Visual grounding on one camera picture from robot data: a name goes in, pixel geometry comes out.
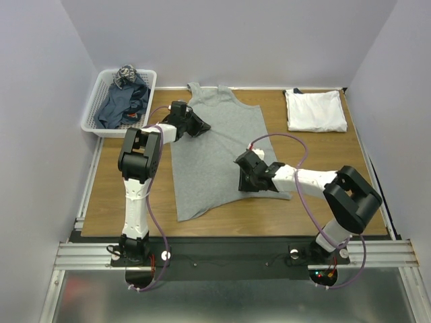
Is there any dark navy tank top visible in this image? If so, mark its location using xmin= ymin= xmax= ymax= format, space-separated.
xmin=94 ymin=83 xmax=151 ymax=129

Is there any white plastic laundry basket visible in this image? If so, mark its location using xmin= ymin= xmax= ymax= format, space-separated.
xmin=81 ymin=68 xmax=158 ymax=138

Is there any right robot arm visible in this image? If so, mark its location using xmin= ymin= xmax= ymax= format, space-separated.
xmin=235 ymin=149 xmax=383 ymax=262

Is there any folded white tank top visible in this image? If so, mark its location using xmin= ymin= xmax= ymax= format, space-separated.
xmin=284 ymin=88 xmax=347 ymax=133

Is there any aluminium frame rail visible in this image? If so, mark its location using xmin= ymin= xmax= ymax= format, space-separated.
xmin=54 ymin=243 xmax=111 ymax=271

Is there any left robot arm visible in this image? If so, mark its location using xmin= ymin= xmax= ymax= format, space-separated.
xmin=118 ymin=101 xmax=211 ymax=265

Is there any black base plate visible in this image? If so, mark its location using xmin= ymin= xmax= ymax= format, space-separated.
xmin=69 ymin=235 xmax=398 ymax=282

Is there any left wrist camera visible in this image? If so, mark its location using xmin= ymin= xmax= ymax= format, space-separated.
xmin=170 ymin=100 xmax=187 ymax=108

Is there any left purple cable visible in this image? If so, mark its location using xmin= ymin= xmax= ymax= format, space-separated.
xmin=126 ymin=104 xmax=174 ymax=293

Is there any patterned navy garment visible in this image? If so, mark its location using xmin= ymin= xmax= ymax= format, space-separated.
xmin=113 ymin=65 xmax=137 ymax=89

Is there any grey tank top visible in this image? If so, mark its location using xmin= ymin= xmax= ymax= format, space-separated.
xmin=170 ymin=82 xmax=292 ymax=222

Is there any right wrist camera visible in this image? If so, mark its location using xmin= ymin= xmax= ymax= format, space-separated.
xmin=248 ymin=145 xmax=265 ymax=160

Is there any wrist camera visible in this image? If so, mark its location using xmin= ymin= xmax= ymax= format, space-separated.
xmin=248 ymin=145 xmax=265 ymax=160
xmin=170 ymin=100 xmax=187 ymax=108

